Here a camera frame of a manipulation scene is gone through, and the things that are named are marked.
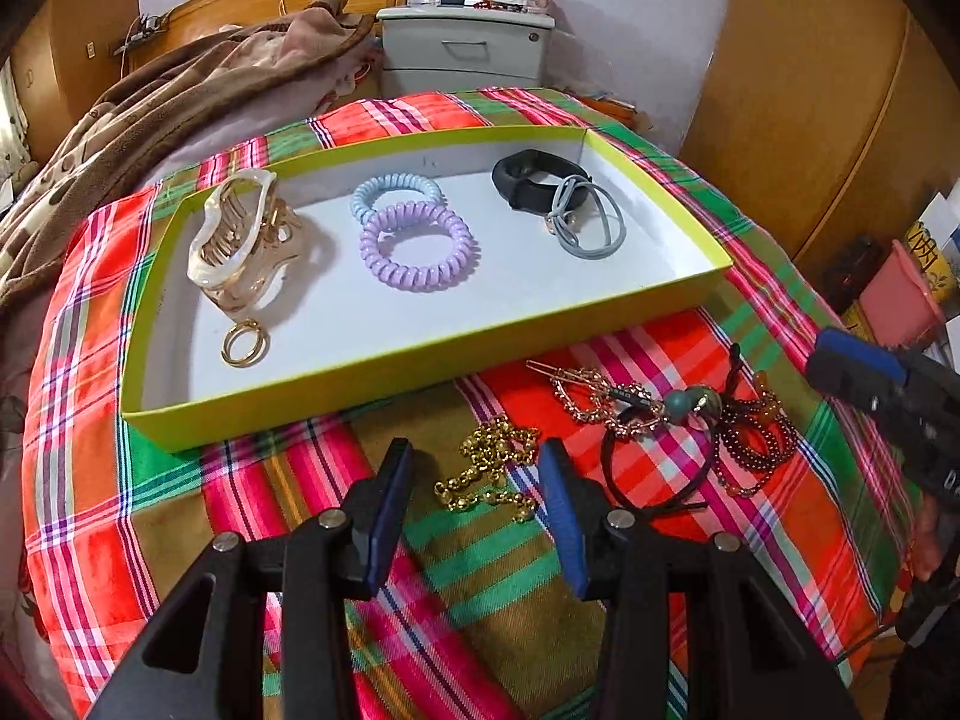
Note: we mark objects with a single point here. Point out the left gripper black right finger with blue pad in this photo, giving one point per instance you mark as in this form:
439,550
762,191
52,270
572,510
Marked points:
749,655

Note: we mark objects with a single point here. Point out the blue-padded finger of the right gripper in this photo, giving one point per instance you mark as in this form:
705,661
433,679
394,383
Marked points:
844,359

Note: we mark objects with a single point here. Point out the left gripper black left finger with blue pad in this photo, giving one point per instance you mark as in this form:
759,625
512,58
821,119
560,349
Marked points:
201,654

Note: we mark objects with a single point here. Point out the black wrist band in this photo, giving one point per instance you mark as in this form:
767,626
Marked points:
528,180

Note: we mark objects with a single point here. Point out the translucent white hair claw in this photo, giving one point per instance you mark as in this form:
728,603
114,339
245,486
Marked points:
247,234

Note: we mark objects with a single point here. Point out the person's right hand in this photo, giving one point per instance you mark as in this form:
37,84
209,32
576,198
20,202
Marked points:
928,552

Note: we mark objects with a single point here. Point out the pink plastic bin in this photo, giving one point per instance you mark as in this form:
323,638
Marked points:
898,306

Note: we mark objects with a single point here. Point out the black elastic hair band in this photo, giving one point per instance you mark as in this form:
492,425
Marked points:
659,452

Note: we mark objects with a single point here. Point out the gold rhinestone hair clip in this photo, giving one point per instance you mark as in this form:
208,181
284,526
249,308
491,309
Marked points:
600,397

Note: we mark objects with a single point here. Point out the wooden wardrobe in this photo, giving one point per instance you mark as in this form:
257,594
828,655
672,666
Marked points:
825,120

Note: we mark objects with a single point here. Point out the yellow-green shallow box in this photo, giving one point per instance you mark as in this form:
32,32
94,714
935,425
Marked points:
337,337

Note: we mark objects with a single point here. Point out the grey bedside cabinet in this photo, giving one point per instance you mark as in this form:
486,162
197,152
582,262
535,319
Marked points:
457,48

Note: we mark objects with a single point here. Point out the floral curtain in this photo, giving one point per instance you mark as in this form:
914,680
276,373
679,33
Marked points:
14,148

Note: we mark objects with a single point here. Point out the brown patterned blanket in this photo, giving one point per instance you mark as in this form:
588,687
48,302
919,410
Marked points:
152,112

